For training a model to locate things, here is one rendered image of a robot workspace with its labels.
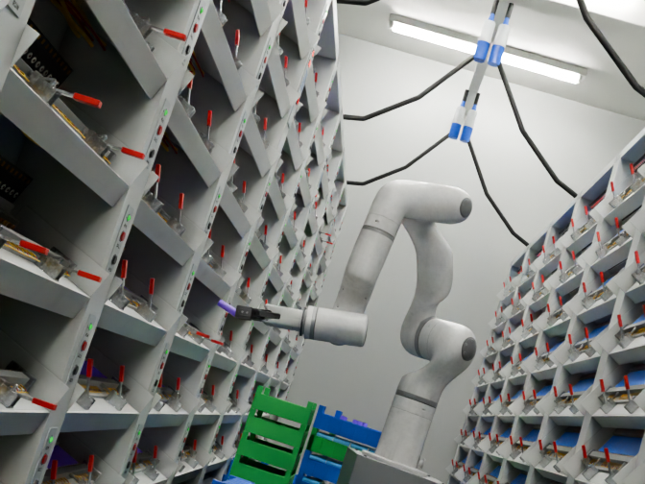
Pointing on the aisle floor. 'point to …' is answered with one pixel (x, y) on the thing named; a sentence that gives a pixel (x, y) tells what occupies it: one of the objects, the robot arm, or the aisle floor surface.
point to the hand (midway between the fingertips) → (244, 312)
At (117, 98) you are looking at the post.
